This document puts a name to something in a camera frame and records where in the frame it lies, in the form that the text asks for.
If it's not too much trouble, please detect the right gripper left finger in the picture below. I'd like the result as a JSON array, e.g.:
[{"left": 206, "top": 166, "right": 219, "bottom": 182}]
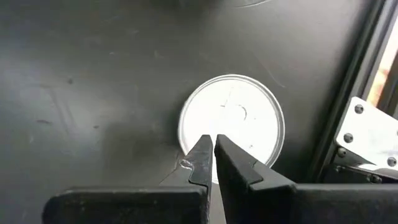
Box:
[{"left": 43, "top": 134, "right": 214, "bottom": 224}]

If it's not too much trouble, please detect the metal mounting plate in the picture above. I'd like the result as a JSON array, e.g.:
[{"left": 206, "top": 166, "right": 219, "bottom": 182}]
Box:
[{"left": 334, "top": 96, "right": 398, "bottom": 172}]

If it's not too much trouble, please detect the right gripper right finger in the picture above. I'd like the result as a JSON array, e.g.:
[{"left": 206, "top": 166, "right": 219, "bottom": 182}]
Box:
[{"left": 214, "top": 134, "right": 398, "bottom": 224}]

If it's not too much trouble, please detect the silver can dark blue label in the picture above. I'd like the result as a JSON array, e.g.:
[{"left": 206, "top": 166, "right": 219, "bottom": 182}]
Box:
[{"left": 177, "top": 73, "right": 286, "bottom": 184}]

